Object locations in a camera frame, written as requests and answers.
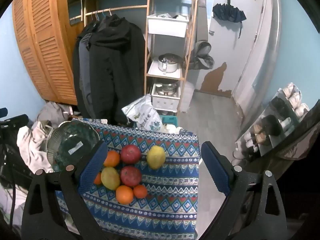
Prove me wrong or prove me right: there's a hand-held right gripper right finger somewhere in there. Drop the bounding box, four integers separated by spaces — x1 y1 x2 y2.
201 141 287 240

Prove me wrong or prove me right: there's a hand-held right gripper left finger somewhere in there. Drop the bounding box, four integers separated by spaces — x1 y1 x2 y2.
21 141 108 240

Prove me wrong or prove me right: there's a yellow apple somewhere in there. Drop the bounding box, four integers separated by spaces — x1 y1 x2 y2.
101 167 121 190

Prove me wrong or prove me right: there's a green glass bowl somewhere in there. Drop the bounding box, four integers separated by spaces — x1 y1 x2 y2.
46 120 100 172

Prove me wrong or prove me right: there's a red apple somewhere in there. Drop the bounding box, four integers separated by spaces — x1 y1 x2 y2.
121 144 142 164
120 166 142 187

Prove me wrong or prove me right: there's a white towel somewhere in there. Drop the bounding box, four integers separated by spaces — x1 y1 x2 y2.
17 121 54 173

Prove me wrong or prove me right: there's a grey clothes pile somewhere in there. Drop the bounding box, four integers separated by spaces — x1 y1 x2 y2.
37 102 75 128

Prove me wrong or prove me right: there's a blue patterned tablecloth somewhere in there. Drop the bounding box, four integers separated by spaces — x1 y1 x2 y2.
56 118 200 240

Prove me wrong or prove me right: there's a white plastic bag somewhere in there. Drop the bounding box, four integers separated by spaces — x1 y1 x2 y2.
162 124 182 134

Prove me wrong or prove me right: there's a yellow lemon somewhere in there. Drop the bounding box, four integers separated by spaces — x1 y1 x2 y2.
146 145 166 170

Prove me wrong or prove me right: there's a teal plastic crate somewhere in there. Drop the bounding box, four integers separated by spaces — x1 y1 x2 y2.
160 115 179 130

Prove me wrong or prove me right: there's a white printed rice bag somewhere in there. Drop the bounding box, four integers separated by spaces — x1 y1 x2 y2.
121 95 163 131

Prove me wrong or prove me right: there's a wooden louvered wardrobe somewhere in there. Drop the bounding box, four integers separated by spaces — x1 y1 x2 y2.
12 0 85 105

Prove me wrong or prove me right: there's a shoe rack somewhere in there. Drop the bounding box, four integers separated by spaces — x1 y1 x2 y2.
235 82 310 162

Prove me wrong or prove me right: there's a white basket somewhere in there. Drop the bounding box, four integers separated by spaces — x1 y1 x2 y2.
151 80 181 112

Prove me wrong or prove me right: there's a grey coat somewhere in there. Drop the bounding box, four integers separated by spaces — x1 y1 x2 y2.
79 32 92 110

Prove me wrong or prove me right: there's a black hooded coat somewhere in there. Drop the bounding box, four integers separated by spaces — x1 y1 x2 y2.
89 14 146 125

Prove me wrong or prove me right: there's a row of shoes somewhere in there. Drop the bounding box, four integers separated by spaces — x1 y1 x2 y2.
244 82 310 155

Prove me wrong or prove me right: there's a steel cooking pot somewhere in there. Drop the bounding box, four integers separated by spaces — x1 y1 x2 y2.
157 53 185 73

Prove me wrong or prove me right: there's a wooden shelf rack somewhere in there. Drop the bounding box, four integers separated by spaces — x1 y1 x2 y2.
144 0 199 113

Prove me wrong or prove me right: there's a white door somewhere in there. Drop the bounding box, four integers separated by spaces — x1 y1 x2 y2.
209 0 267 99

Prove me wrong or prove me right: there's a large white storage bin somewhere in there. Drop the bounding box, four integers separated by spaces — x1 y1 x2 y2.
147 14 190 38

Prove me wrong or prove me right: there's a grey folding board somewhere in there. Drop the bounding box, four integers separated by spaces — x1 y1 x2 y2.
194 0 209 46

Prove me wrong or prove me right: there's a dark folding umbrella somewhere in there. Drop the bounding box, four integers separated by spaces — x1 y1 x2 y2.
212 2 247 38

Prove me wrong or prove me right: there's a wooden clothes rail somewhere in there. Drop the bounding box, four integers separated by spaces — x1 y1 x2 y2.
69 4 148 22

